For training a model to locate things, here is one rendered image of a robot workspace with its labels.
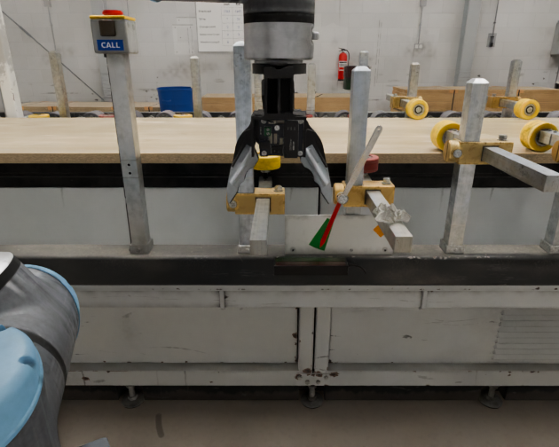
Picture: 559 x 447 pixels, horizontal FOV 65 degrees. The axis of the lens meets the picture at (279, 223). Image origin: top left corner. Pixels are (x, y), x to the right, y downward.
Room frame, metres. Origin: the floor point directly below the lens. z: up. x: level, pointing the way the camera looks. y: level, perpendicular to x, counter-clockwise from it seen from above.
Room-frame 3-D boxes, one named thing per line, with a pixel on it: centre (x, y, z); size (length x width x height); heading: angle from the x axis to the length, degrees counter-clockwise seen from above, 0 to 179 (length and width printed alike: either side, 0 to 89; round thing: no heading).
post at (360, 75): (0.97, -0.17, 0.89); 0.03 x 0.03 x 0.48; 0
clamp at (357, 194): (0.98, -0.19, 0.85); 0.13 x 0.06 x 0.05; 90
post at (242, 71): (0.97, 0.08, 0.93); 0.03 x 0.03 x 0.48; 0
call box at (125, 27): (0.97, 0.34, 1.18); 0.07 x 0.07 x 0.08; 0
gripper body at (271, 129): (0.60, 0.00, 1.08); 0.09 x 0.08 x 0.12; 179
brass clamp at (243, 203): (0.97, 0.06, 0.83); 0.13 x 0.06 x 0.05; 90
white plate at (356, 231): (0.95, -0.14, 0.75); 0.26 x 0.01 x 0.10; 90
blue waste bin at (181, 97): (6.64, 1.50, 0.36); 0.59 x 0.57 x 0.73; 0
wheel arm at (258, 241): (0.93, 0.04, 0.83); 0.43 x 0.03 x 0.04; 0
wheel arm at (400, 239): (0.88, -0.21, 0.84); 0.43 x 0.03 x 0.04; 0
